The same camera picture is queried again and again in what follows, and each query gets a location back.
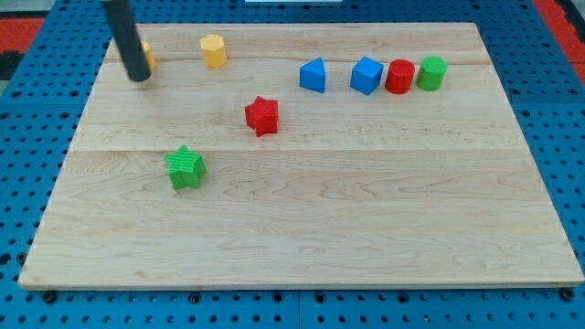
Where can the blue triangle block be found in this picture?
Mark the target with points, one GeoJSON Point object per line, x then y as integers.
{"type": "Point", "coordinates": [312, 75]}

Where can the wooden board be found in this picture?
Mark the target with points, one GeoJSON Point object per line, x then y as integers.
{"type": "Point", "coordinates": [422, 190]}

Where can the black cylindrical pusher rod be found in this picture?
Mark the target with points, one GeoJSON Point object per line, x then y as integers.
{"type": "Point", "coordinates": [120, 19]}

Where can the yellow hexagon block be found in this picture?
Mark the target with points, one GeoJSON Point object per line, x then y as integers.
{"type": "Point", "coordinates": [213, 51]}

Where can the green cylinder block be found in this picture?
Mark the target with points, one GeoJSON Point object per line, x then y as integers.
{"type": "Point", "coordinates": [431, 73]}

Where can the yellow heart block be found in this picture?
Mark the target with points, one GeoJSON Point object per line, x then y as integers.
{"type": "Point", "coordinates": [149, 55]}

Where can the blue cube block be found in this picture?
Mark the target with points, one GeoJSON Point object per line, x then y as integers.
{"type": "Point", "coordinates": [366, 75]}

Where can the green star block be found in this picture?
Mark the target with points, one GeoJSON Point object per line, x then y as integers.
{"type": "Point", "coordinates": [185, 168]}

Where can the red cylinder block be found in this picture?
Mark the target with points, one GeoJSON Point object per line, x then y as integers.
{"type": "Point", "coordinates": [399, 77]}

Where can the red star block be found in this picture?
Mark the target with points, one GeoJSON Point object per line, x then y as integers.
{"type": "Point", "coordinates": [262, 116]}

